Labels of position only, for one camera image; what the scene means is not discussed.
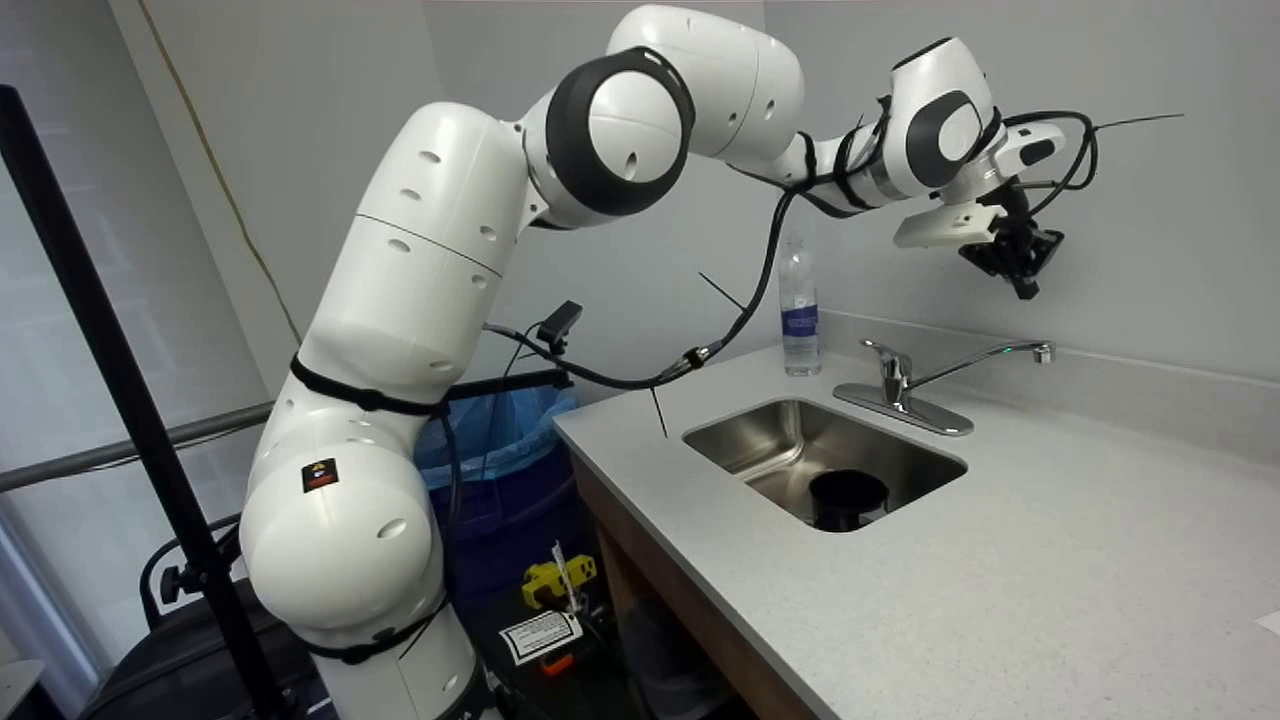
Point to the yellow tool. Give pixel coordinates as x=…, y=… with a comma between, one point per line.
x=552, y=581

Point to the black stand pole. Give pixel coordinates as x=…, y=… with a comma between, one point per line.
x=120, y=384

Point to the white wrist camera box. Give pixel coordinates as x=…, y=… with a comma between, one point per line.
x=942, y=224

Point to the small black clamp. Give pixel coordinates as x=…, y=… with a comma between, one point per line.
x=556, y=324

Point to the stainless steel sink basin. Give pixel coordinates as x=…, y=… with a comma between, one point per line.
x=746, y=446

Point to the brown wooden counter cabinet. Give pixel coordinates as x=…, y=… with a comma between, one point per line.
x=666, y=587

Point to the clear smartwater plastic bottle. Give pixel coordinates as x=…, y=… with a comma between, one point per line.
x=800, y=321

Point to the grey horizontal rail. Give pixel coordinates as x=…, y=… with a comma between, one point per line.
x=83, y=463

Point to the chrome faucet base plate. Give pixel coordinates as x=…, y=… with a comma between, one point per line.
x=922, y=409

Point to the chrome sink faucet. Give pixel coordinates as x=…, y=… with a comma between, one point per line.
x=980, y=362

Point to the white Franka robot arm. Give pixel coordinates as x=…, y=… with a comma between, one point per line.
x=401, y=305

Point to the bin with blue bag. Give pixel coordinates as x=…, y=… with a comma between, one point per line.
x=492, y=467

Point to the black bag with white logo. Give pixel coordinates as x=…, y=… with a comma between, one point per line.
x=161, y=665

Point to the black zip tie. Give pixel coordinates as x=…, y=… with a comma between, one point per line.
x=1141, y=120

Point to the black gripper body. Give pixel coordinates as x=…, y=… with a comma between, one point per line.
x=1006, y=233

